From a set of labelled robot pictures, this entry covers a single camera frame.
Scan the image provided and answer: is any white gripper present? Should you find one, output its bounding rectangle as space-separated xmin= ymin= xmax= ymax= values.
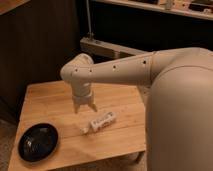
xmin=72 ymin=91 xmax=98 ymax=114

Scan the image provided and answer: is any white plastic bottle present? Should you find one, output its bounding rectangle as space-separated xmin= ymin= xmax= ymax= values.
xmin=81 ymin=112 xmax=116 ymax=135

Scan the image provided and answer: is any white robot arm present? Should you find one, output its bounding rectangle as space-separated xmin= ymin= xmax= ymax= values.
xmin=60 ymin=47 xmax=213 ymax=171

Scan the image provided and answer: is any black ceramic bowl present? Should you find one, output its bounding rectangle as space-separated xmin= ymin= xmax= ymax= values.
xmin=18 ymin=123 xmax=59 ymax=162

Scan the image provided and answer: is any grey metal beam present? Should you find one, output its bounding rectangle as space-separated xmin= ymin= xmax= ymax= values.
xmin=80 ymin=37 xmax=144 ymax=62

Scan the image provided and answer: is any metal vertical pole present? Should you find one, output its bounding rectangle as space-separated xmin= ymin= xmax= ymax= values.
xmin=86 ymin=0 xmax=93 ymax=40

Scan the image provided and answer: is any wooden table leg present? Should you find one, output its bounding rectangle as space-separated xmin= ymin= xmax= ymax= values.
xmin=135 ymin=152 xmax=144 ymax=163

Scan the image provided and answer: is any wooden shelf board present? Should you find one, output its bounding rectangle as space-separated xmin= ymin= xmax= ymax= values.
xmin=94 ymin=0 xmax=213 ymax=21

